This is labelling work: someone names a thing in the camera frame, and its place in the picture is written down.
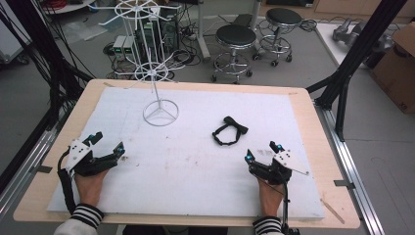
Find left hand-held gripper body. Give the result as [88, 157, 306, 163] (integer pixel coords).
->
[65, 138, 117, 177]

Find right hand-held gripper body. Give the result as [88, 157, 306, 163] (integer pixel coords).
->
[248, 150, 310, 186]

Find person's left hand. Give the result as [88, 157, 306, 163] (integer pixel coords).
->
[73, 168, 111, 209]

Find person's right hand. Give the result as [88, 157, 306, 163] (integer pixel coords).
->
[256, 177, 286, 218]

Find black bow headband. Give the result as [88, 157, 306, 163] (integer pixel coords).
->
[211, 116, 250, 147]

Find light wooden table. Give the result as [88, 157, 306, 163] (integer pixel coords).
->
[13, 78, 361, 230]

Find white foam mat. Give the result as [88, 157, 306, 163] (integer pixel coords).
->
[46, 86, 326, 220]

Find thin wooden stick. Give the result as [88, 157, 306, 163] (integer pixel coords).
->
[320, 199, 346, 225]

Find grey power supply units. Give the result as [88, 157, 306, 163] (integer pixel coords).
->
[112, 34, 137, 62]

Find black round stool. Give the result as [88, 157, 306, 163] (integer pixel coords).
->
[210, 23, 258, 85]
[252, 7, 303, 68]

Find white platform board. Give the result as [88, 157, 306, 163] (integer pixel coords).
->
[314, 22, 370, 70]

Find black computer tower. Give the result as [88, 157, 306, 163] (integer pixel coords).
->
[159, 6, 180, 55]

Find grey table leg stand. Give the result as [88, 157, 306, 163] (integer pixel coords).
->
[195, 0, 212, 63]

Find grey robot part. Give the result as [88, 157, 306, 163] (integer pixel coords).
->
[332, 18, 394, 53]

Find brown cardboard box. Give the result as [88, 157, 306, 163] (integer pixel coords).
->
[369, 22, 415, 115]

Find black sleeved gripper cable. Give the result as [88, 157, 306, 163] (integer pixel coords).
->
[57, 146, 78, 215]

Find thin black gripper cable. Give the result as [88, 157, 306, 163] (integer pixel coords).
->
[260, 178, 300, 235]

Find aluminium rail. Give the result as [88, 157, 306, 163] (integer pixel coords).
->
[0, 109, 71, 220]
[313, 99, 387, 235]

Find white wire display rack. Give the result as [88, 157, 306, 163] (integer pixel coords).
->
[87, 0, 182, 127]

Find black metal frame strut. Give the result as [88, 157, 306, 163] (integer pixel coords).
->
[305, 0, 409, 143]
[0, 0, 94, 194]

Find bundle of black floor cables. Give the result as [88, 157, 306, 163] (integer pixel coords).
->
[169, 28, 205, 68]

